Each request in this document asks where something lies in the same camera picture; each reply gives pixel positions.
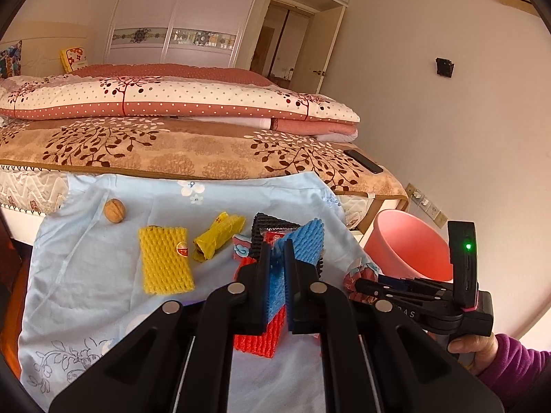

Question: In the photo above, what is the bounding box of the colourful snack wrapper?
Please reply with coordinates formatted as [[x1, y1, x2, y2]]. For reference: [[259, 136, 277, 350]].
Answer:
[[343, 256, 381, 304]]

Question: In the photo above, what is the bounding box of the blue foam net sleeve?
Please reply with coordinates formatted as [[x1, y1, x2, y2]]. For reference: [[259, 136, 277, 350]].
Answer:
[[268, 218, 324, 322]]

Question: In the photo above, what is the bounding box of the black foam net sleeve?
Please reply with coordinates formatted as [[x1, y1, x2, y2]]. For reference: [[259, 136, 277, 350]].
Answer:
[[251, 213, 300, 259]]

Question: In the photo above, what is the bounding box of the yellow candy wrapper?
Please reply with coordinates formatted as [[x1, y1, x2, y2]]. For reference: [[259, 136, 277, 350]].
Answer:
[[193, 212, 246, 262]]

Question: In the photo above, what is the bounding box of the yellow foam net sleeve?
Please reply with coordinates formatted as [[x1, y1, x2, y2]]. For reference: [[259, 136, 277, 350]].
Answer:
[[138, 226, 195, 296]]

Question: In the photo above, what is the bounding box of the pink plastic trash bin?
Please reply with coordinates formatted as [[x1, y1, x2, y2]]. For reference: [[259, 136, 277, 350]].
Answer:
[[364, 210, 453, 282]]

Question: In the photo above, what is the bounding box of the person's right hand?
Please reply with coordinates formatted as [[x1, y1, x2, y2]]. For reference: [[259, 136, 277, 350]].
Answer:
[[447, 334, 499, 375]]

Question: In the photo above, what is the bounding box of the red foam net sleeve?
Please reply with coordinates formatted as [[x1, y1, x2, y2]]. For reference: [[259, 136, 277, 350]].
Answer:
[[233, 264, 286, 359]]

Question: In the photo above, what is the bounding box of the red snack packet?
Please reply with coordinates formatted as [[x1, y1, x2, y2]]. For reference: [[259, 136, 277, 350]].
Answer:
[[232, 229, 293, 262]]

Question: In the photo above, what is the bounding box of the black smartphone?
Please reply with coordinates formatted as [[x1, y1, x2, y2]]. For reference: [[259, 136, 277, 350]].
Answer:
[[344, 149, 383, 174]]

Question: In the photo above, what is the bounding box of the light blue floral cloth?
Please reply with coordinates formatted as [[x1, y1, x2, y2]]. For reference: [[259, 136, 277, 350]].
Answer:
[[19, 172, 367, 408]]

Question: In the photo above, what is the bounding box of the brown walnut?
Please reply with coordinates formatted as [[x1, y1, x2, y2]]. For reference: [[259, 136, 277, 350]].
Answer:
[[104, 199, 126, 224]]

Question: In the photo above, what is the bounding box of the brown leaf pattern bedspread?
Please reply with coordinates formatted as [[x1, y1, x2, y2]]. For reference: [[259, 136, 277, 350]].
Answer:
[[1, 117, 406, 200]]

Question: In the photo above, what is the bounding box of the folded polka dot quilt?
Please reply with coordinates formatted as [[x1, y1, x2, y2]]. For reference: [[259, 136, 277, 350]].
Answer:
[[1, 63, 361, 137]]

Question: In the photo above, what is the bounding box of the wooden room door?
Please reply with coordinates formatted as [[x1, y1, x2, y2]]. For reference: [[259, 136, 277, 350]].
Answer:
[[296, 6, 345, 94]]

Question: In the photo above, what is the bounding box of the white sliding wardrobe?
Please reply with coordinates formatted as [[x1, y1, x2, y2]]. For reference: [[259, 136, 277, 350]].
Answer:
[[104, 0, 255, 68]]

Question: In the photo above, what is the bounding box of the yellow patterned pillow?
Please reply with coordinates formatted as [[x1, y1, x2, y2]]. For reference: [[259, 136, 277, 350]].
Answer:
[[60, 47, 89, 74]]

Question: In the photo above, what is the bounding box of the colourful cushion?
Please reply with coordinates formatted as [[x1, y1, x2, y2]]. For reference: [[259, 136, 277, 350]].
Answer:
[[0, 40, 22, 78]]

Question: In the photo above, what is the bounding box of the black tracking camera box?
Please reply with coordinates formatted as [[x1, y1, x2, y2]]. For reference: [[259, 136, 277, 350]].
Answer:
[[447, 221, 478, 310]]

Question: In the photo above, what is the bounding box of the wall socket strip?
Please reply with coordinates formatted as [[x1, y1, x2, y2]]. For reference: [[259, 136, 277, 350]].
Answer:
[[405, 183, 448, 229]]

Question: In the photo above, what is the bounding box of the black wall mounted box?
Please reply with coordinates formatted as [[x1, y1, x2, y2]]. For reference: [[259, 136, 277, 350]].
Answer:
[[435, 58, 455, 78]]

